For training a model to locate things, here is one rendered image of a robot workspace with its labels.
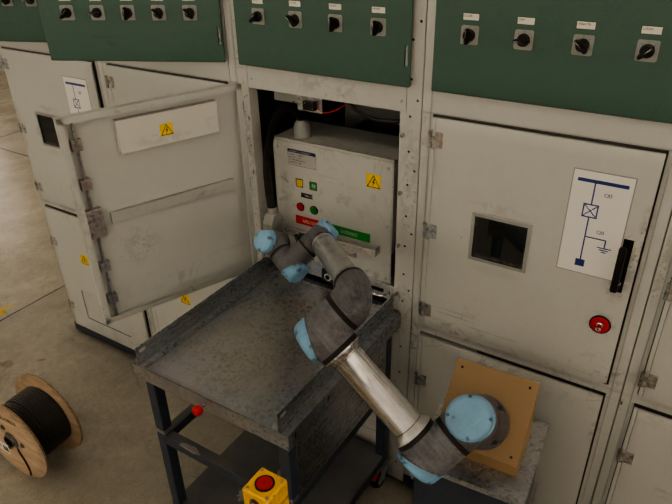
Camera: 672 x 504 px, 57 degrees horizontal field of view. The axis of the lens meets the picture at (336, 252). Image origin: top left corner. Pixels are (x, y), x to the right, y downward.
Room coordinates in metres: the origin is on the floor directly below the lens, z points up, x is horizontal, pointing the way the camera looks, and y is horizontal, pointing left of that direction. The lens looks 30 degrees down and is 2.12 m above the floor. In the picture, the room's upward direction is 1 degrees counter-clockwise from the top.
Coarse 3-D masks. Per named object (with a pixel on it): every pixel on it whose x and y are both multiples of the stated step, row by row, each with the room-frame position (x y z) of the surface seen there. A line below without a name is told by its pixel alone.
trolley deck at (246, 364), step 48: (288, 288) 1.97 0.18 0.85; (192, 336) 1.69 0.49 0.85; (240, 336) 1.68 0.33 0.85; (288, 336) 1.67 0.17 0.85; (384, 336) 1.69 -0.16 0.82; (192, 384) 1.45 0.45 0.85; (240, 384) 1.44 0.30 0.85; (288, 384) 1.44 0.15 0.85; (336, 384) 1.43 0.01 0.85; (288, 432) 1.24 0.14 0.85
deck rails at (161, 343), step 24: (264, 264) 2.09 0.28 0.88; (240, 288) 1.96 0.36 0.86; (192, 312) 1.75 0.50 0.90; (216, 312) 1.82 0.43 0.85; (384, 312) 1.76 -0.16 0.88; (168, 336) 1.65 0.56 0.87; (360, 336) 1.62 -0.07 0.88; (144, 360) 1.56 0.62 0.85; (312, 384) 1.38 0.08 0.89; (288, 408) 1.28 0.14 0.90
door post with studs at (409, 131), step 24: (408, 96) 1.80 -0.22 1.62; (408, 120) 1.80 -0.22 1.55; (408, 144) 1.79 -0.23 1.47; (408, 168) 1.79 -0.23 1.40; (408, 192) 1.79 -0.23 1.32; (408, 216) 1.79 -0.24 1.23; (408, 240) 1.79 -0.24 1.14; (408, 264) 1.78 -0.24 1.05; (408, 288) 1.78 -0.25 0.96; (408, 312) 1.78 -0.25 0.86; (408, 336) 1.78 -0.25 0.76
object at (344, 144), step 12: (288, 132) 2.18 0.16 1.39; (312, 132) 2.17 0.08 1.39; (324, 132) 2.17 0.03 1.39; (336, 132) 2.16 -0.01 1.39; (348, 132) 2.16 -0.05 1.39; (360, 132) 2.16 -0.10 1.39; (372, 132) 2.16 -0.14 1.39; (312, 144) 2.04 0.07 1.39; (324, 144) 2.04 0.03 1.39; (336, 144) 2.04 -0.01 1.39; (348, 144) 2.04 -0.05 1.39; (360, 144) 2.03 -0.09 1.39; (372, 144) 2.03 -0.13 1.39; (384, 144) 2.03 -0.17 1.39; (396, 144) 2.03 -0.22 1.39; (372, 156) 1.91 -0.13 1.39; (384, 156) 1.91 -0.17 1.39; (396, 156) 1.91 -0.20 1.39; (396, 168) 1.88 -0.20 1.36; (396, 180) 1.88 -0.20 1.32; (276, 192) 2.13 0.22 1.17; (396, 192) 1.89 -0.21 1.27; (396, 204) 1.89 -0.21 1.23; (396, 216) 1.89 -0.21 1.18
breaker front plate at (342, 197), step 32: (320, 160) 2.02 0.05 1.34; (352, 160) 1.95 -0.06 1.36; (384, 160) 1.89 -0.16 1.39; (288, 192) 2.10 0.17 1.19; (320, 192) 2.02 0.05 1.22; (352, 192) 1.95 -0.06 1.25; (384, 192) 1.89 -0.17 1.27; (288, 224) 2.11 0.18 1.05; (352, 224) 1.95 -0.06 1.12; (384, 224) 1.88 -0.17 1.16; (352, 256) 1.95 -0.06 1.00; (384, 256) 1.88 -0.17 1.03
